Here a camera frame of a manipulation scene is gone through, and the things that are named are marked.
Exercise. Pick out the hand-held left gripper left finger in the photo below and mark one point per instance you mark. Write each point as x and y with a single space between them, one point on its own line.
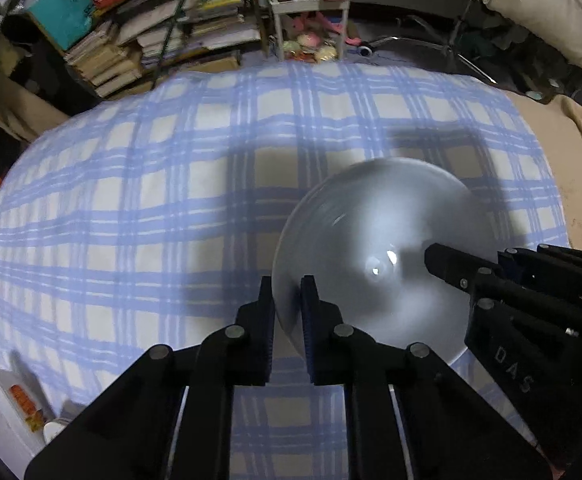
269 345

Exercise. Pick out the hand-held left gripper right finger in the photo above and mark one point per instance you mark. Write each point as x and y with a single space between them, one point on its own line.
307 340

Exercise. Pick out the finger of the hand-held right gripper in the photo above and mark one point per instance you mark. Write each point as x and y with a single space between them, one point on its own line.
561 260
451 265

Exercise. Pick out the plain white bowl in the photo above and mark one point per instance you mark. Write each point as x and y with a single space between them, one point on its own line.
366 220

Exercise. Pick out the beige blanket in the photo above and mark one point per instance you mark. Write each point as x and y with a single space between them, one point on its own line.
566 150

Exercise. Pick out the blue plaid tablecloth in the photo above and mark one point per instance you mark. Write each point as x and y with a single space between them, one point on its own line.
146 200

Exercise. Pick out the office chair base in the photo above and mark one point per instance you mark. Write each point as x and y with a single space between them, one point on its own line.
421 47

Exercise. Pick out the white packet with orange print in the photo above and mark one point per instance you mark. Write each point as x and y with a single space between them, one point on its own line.
21 400

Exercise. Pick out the white pillow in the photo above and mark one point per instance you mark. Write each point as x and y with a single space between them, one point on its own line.
546 0

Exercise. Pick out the white metal rack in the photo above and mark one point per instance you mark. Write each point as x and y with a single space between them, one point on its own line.
296 7

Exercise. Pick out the stack of old books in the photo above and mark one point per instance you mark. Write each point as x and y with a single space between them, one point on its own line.
171 35

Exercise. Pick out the brown cardboard sheet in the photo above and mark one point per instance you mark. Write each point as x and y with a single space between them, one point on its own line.
16 105

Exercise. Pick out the teal box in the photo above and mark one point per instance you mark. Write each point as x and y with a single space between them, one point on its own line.
63 7

